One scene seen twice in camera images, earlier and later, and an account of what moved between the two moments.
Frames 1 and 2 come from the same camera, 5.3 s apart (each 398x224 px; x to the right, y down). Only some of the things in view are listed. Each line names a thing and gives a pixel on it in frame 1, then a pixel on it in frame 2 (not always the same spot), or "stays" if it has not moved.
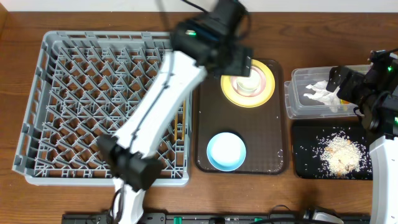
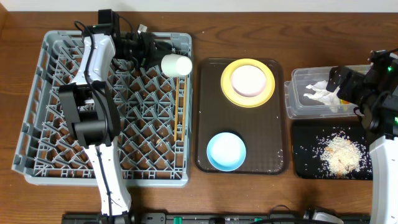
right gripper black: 337,79 stays
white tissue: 323,94 stays
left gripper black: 236,62 → 156,53
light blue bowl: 226,151 stays
